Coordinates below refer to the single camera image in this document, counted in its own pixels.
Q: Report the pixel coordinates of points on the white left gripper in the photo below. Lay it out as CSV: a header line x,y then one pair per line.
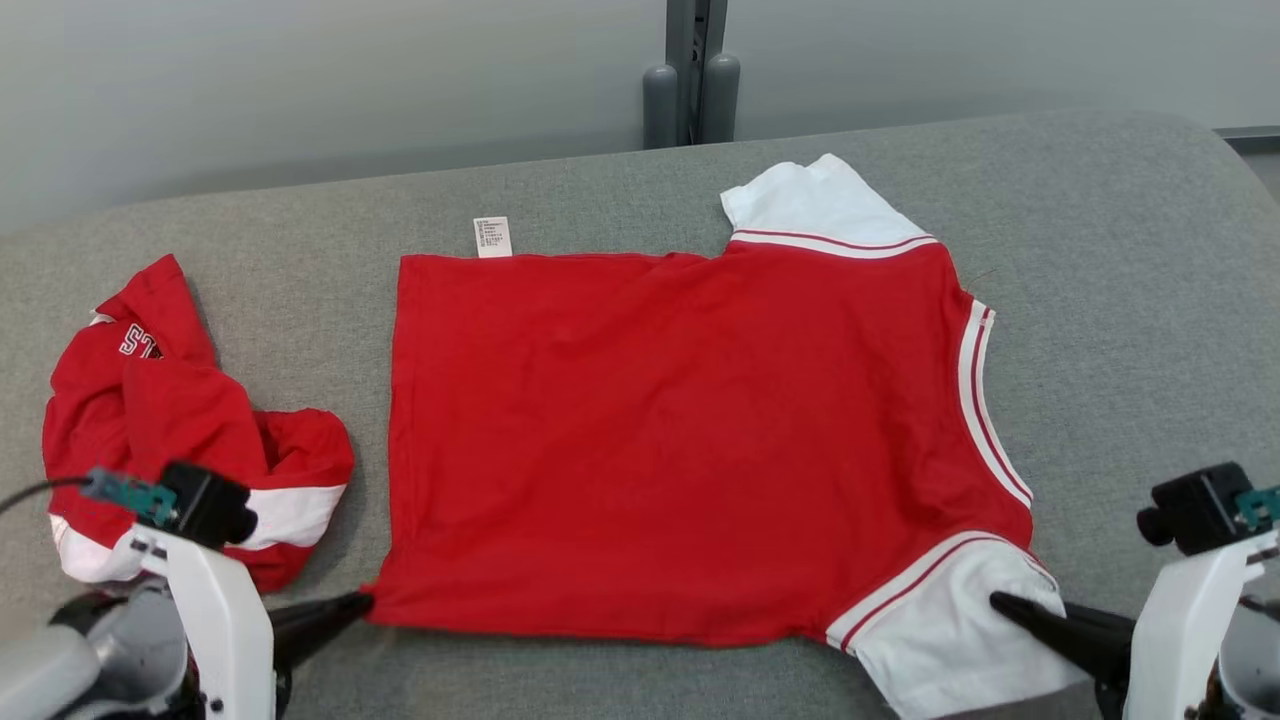
x,y
225,630

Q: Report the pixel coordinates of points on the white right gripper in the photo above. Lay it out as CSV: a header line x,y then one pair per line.
x,y
1180,640

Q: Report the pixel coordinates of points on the red shorts with white stripe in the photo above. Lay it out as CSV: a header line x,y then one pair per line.
x,y
170,420

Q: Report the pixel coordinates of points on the red jersey with white sleeves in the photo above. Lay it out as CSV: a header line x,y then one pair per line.
x,y
650,430

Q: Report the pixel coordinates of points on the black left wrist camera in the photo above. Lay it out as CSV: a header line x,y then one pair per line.
x,y
205,505

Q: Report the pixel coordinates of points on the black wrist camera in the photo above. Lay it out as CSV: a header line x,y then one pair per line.
x,y
1195,510
205,505

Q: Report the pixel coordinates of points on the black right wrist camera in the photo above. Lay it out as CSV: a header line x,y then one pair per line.
x,y
1195,510

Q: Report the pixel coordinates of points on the grey partition base rail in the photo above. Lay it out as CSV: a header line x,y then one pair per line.
x,y
1250,139

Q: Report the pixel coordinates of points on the grey partition post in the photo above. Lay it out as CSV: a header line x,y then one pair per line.
x,y
690,60

